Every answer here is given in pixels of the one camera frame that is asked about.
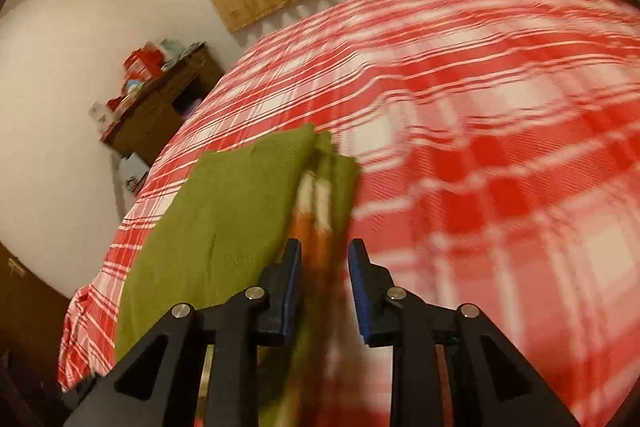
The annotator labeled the red gift box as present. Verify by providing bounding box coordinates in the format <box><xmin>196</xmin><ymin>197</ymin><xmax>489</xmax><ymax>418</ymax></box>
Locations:
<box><xmin>122</xmin><ymin>48</ymin><xmax>163</xmax><ymax>80</ymax></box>

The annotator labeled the red plaid bed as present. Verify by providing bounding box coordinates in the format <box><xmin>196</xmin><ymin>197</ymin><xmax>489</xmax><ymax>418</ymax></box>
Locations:
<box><xmin>57</xmin><ymin>0</ymin><xmax>640</xmax><ymax>427</ymax></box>

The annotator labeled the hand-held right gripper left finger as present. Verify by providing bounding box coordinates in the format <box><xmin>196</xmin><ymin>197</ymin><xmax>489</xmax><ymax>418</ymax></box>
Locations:
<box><xmin>62</xmin><ymin>238</ymin><xmax>303</xmax><ymax>427</ymax></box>

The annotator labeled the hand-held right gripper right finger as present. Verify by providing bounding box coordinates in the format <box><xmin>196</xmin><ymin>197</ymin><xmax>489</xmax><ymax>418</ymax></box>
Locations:
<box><xmin>348</xmin><ymin>238</ymin><xmax>581</xmax><ymax>427</ymax></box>

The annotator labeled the striped green orange sweater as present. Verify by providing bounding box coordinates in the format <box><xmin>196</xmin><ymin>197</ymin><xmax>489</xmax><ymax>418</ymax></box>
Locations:
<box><xmin>114</xmin><ymin>123</ymin><xmax>361</xmax><ymax>427</ymax></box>

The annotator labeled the dark wooden desk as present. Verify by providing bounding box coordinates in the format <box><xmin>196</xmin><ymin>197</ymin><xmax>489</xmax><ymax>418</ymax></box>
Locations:
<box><xmin>99</xmin><ymin>43</ymin><xmax>224</xmax><ymax>166</ymax></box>

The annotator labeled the dark wooden furniture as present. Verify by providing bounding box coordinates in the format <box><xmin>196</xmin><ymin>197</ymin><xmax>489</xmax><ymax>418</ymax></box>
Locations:
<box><xmin>0</xmin><ymin>242</ymin><xmax>76</xmax><ymax>408</ymax></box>

